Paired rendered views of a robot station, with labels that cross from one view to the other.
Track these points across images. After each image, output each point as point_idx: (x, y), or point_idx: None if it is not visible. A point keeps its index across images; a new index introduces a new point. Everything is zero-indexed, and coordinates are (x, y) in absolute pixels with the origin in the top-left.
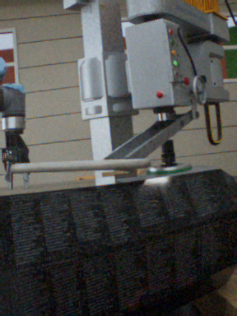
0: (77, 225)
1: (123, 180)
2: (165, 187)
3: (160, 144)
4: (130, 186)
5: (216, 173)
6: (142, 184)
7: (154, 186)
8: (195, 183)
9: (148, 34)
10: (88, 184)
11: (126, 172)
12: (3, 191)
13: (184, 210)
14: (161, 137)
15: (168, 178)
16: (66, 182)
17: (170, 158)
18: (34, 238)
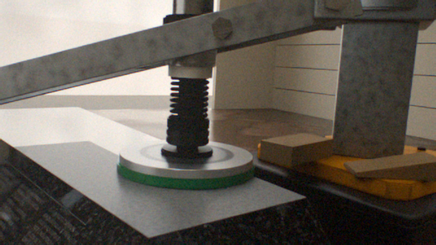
0: None
1: (48, 146)
2: (19, 197)
3: (67, 80)
4: (7, 160)
5: (117, 244)
6: (15, 167)
7: (16, 181)
8: (47, 234)
9: None
10: (28, 132)
11: (292, 144)
12: (22, 110)
13: None
14: (76, 62)
15: (44, 179)
16: (98, 122)
17: (169, 132)
18: None
